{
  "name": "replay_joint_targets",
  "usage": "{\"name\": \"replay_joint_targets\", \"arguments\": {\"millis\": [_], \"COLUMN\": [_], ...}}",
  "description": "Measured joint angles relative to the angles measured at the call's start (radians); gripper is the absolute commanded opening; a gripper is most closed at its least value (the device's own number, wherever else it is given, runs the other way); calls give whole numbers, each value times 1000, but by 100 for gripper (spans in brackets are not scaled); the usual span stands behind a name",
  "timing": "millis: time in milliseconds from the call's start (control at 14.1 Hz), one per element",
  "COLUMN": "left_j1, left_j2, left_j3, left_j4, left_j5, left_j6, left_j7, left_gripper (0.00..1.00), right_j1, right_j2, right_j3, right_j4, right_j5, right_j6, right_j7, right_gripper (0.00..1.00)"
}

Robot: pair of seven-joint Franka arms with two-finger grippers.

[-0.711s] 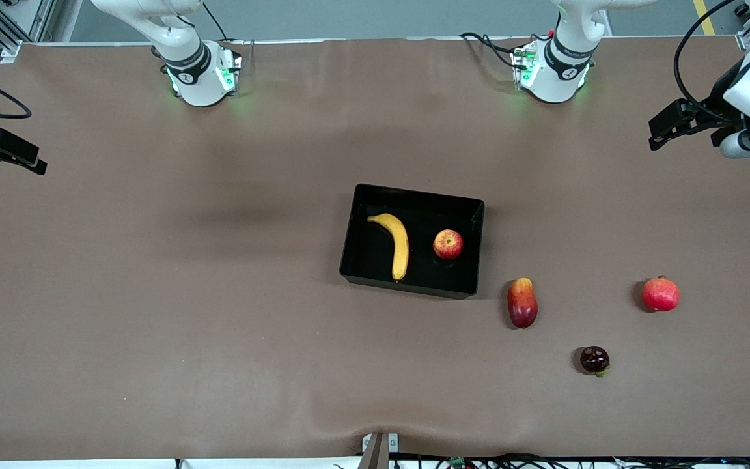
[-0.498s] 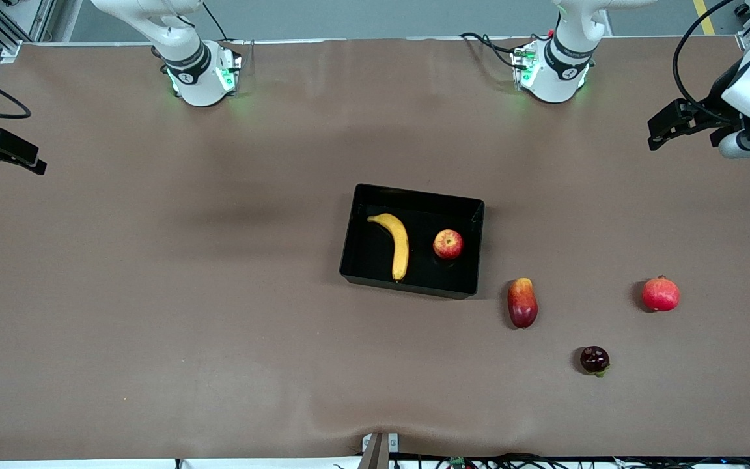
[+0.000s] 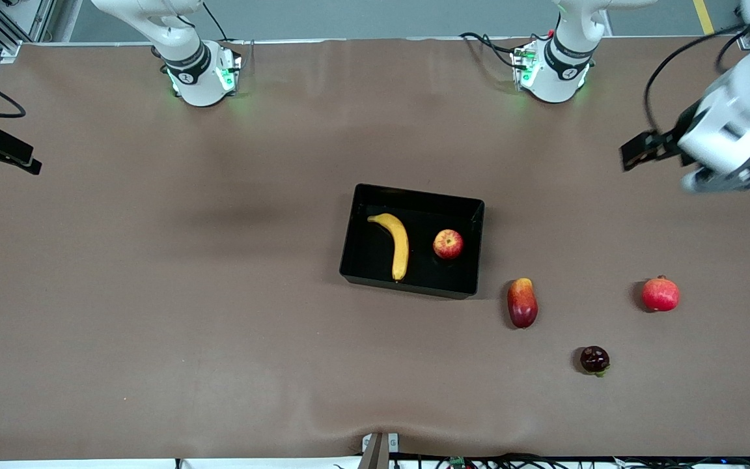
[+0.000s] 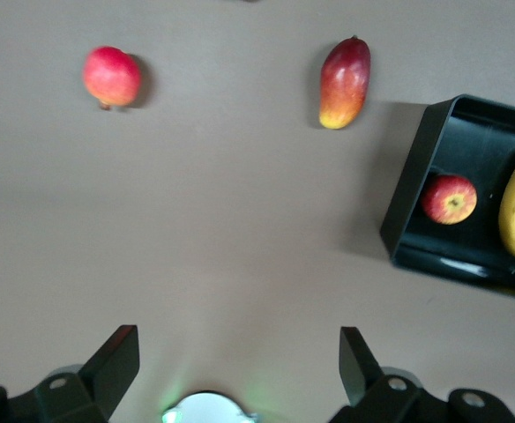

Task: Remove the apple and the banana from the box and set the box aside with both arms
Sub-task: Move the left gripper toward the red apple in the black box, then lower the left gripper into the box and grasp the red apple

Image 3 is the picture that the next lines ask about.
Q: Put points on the red yellow mango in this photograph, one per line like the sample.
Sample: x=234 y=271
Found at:
x=522 y=306

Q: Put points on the red yellow apple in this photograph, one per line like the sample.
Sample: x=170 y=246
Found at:
x=448 y=244

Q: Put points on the red pomegranate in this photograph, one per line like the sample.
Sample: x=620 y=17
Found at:
x=660 y=295

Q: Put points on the metal table edge bracket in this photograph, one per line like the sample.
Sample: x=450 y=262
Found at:
x=378 y=453

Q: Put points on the brown table mat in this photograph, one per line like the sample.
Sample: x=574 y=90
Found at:
x=153 y=293

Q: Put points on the metal arm base connector block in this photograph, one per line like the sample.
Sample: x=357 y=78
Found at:
x=228 y=71
x=523 y=65

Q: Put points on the yellow banana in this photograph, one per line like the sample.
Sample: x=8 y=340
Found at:
x=401 y=251

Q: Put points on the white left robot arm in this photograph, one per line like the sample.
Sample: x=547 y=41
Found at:
x=564 y=65

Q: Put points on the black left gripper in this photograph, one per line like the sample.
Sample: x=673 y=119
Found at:
x=676 y=135

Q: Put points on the yellow floor tape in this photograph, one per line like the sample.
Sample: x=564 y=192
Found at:
x=704 y=16

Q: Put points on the dark purple mangosteen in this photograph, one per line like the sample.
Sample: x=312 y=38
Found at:
x=594 y=359

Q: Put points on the black plastic box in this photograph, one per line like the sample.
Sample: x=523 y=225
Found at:
x=368 y=273

